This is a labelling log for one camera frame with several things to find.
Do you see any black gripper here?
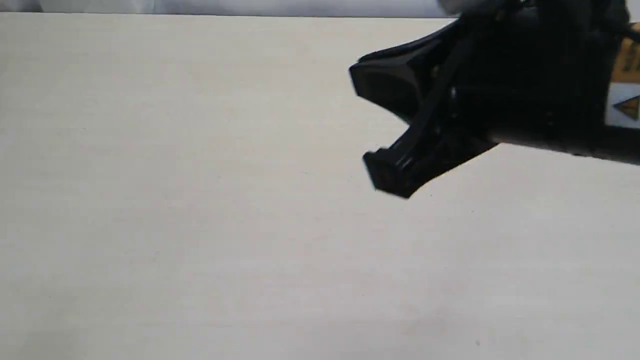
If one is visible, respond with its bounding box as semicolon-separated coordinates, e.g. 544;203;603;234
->
349;0;632;199

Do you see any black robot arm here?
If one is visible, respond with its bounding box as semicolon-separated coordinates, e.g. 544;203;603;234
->
349;0;639;199

